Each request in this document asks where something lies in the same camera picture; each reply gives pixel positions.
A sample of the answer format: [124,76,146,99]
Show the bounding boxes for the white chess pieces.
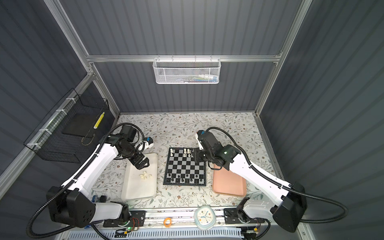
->
[140,171,153,180]
[169,148,192,158]

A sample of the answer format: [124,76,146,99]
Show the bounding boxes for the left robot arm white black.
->
[26,123,154,239]

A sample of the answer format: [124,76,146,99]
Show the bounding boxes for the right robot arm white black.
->
[195,128,349,233]

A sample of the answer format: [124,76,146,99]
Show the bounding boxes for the white chess pieces on board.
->
[169,148,192,158]

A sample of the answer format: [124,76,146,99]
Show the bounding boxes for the black white chess board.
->
[163,148,207,187]

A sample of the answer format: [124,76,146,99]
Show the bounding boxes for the black chess pieces on board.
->
[164,173,206,186]

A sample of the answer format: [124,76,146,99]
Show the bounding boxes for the white plastic tray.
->
[121,153,158,201]

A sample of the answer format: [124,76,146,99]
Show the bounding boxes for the pink plastic tray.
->
[213,168,247,197]

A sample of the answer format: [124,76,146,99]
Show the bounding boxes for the mint green alarm clock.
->
[194,206,217,231]

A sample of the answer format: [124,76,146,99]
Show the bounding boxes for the black wire basket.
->
[24,91,114,164]

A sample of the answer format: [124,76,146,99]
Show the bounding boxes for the white wire basket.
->
[153,59,222,85]

